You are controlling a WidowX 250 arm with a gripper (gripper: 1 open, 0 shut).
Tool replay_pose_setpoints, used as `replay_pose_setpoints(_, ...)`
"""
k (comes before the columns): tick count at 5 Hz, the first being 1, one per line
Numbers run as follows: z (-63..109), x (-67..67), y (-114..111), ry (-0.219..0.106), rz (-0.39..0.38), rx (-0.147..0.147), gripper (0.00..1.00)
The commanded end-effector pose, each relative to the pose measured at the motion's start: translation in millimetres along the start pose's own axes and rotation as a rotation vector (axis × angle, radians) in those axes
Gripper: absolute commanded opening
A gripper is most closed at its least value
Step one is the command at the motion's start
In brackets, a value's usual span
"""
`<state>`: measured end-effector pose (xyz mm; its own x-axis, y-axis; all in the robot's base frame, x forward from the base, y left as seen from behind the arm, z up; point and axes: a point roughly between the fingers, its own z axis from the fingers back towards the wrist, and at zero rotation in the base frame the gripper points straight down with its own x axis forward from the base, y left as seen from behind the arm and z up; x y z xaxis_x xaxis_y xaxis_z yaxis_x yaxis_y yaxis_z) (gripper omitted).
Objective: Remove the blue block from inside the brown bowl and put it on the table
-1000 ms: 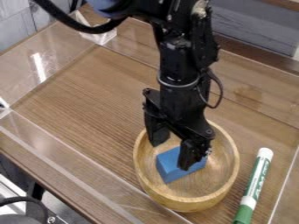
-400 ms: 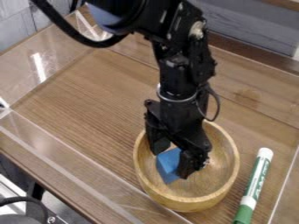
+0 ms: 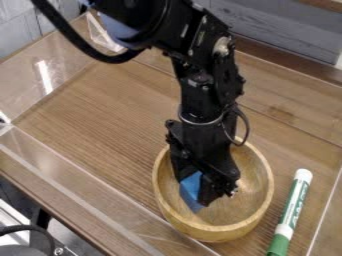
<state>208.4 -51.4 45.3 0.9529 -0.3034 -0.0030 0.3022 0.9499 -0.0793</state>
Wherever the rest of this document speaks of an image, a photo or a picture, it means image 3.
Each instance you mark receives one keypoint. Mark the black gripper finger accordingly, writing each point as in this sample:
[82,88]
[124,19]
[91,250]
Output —
[214,186]
[186,172]

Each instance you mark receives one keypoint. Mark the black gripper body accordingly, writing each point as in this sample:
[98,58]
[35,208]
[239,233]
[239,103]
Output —
[206,143]

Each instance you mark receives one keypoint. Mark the blue foam block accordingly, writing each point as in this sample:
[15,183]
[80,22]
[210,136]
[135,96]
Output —
[188,191]

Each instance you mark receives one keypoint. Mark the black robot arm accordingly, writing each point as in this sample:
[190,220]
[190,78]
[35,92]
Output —
[195,39]

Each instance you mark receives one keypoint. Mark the brown wooden bowl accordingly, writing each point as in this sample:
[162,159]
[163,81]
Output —
[231,216]

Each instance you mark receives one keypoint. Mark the green white marker pen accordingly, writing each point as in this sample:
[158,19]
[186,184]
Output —
[290,214]

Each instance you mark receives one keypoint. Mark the clear acrylic front wall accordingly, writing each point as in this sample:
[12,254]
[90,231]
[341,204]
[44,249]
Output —
[98,212]

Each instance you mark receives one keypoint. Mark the black metal base plate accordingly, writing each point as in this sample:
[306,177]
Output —
[39,242]

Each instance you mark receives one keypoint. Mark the clear acrylic corner bracket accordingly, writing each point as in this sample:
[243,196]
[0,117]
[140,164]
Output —
[99,34]

